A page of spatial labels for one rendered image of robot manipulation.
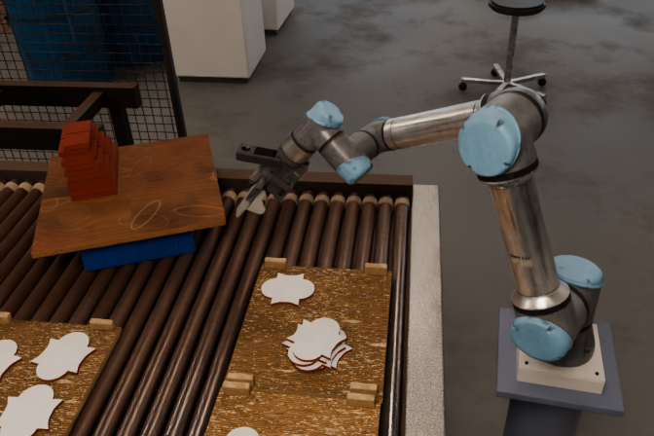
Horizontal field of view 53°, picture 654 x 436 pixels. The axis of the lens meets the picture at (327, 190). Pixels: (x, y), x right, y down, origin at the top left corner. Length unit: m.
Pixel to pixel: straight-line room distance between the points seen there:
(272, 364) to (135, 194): 0.70
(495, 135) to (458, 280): 1.99
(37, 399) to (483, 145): 1.07
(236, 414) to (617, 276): 2.27
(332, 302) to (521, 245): 0.55
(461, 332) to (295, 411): 1.56
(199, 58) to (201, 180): 3.14
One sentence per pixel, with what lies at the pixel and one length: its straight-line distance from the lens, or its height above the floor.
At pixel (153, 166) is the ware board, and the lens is 2.07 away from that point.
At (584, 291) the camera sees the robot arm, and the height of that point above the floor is 1.12.
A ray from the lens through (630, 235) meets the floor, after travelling 3.62.
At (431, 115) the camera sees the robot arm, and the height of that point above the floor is 1.41.
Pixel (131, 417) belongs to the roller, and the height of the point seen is 0.92.
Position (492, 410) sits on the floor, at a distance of 2.66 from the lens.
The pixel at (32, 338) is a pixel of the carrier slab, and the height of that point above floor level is 0.94.
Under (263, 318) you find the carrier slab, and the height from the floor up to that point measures 0.94.
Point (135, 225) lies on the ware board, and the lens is 1.83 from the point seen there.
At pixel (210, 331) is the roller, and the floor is 0.92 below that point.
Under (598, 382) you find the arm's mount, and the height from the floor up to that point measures 0.91.
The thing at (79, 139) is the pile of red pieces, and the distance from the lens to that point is 1.93.
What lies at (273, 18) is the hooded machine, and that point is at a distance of 5.86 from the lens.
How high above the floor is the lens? 2.08
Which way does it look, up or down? 34 degrees down
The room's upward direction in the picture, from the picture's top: 3 degrees counter-clockwise
